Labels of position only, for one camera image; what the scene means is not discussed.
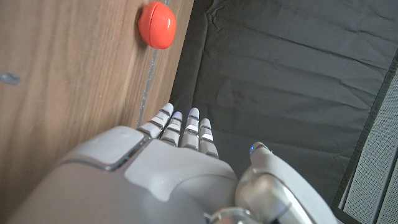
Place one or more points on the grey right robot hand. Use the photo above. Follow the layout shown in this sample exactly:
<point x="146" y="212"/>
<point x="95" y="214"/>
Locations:
<point x="149" y="180"/>

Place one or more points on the red ball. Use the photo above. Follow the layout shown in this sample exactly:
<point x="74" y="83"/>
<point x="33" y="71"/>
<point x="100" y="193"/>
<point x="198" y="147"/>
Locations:
<point x="157" y="25"/>

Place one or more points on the black backdrop cloth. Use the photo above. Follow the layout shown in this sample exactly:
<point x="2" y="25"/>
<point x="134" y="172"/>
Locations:
<point x="280" y="77"/>

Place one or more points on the black backdrop stand pole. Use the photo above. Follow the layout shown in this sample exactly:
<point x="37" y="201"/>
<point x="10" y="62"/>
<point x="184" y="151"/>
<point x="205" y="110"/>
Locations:
<point x="367" y="124"/>

